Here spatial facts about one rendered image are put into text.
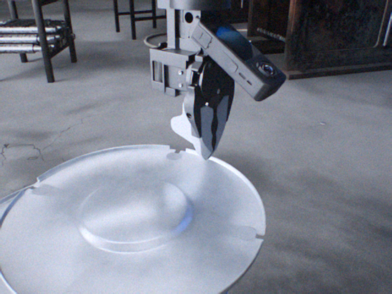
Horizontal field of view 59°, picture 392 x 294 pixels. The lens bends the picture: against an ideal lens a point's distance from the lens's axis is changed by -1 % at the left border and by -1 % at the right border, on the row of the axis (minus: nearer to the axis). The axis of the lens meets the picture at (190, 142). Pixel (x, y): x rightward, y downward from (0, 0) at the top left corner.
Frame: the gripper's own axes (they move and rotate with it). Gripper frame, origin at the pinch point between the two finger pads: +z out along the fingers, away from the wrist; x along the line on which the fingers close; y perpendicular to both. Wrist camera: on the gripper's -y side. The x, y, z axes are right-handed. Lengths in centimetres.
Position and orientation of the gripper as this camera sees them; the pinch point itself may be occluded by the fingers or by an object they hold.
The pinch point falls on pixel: (210, 152)
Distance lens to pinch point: 48.2
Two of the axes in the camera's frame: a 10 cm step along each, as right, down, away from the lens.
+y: -7.9, -2.9, 5.4
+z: 0.0, 8.8, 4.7
